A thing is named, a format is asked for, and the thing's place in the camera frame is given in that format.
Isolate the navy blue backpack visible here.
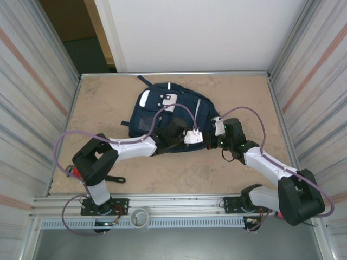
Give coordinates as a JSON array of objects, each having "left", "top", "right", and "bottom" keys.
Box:
[{"left": 120, "top": 75, "right": 226, "bottom": 155}]

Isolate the thin aluminium table edge bar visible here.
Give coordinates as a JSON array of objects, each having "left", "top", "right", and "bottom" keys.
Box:
[{"left": 80, "top": 70, "right": 272, "bottom": 80}]

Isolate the brown wooden door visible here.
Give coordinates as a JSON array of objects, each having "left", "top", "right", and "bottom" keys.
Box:
[{"left": 39, "top": 0, "right": 116, "bottom": 67}]

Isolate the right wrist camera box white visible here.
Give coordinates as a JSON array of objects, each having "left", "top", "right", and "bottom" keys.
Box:
[{"left": 211, "top": 116, "right": 226, "bottom": 137}]

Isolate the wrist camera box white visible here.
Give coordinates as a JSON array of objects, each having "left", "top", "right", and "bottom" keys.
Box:
[
  {"left": 183, "top": 129, "right": 204, "bottom": 145},
  {"left": 211, "top": 116, "right": 226, "bottom": 137}
]

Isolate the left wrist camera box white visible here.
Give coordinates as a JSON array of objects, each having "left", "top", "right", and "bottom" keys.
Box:
[{"left": 183, "top": 129, "right": 204, "bottom": 145}]

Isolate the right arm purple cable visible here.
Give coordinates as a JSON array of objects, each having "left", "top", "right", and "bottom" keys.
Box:
[{"left": 219, "top": 106, "right": 336, "bottom": 232}]

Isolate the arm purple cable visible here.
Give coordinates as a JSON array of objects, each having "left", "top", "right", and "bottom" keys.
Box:
[
  {"left": 53, "top": 104, "right": 200, "bottom": 237},
  {"left": 219, "top": 106, "right": 336, "bottom": 232}
]

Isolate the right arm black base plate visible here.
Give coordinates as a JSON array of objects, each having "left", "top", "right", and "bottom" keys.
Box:
[{"left": 223, "top": 195, "right": 272, "bottom": 215}]

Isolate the wide aluminium frame rail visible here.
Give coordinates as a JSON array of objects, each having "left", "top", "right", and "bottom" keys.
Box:
[{"left": 29, "top": 192, "right": 325, "bottom": 219}]

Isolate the red pipe wrench black handle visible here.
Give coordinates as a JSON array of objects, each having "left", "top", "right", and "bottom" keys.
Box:
[{"left": 66, "top": 164, "right": 126, "bottom": 184}]

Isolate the small controller board with wires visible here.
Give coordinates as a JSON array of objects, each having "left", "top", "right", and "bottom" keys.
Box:
[
  {"left": 243, "top": 216, "right": 263, "bottom": 233},
  {"left": 93, "top": 220, "right": 120, "bottom": 234}
]

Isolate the pale blue slotted cable duct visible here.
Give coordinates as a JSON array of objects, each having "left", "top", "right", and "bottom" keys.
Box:
[{"left": 40, "top": 218, "right": 245, "bottom": 230}]

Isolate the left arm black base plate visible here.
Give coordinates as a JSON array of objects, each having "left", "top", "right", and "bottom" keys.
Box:
[{"left": 80, "top": 198, "right": 130, "bottom": 217}]

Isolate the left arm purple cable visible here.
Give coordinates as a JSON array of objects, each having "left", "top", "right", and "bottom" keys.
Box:
[{"left": 53, "top": 104, "right": 200, "bottom": 237}]

